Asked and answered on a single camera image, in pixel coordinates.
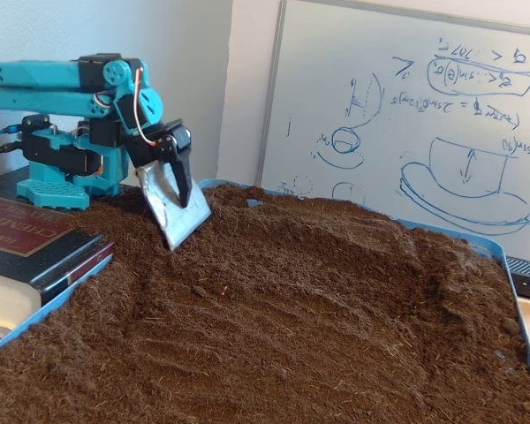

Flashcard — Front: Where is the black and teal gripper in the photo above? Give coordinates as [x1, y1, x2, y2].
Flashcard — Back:
[122, 117, 213, 253]

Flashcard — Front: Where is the blue tray of brown soil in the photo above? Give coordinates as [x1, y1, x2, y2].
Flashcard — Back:
[0, 183, 530, 424]

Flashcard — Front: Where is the black chemistry handbook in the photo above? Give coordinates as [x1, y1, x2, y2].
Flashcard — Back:
[0, 170, 116, 344]

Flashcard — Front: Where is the whiteboard with blue drawings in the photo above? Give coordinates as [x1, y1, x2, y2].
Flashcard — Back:
[255, 0, 530, 266]

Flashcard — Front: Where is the blue plastic tray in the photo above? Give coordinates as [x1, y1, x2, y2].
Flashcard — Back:
[0, 178, 530, 407]

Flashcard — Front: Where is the blue cable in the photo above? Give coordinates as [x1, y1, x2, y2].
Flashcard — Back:
[0, 125, 26, 149]

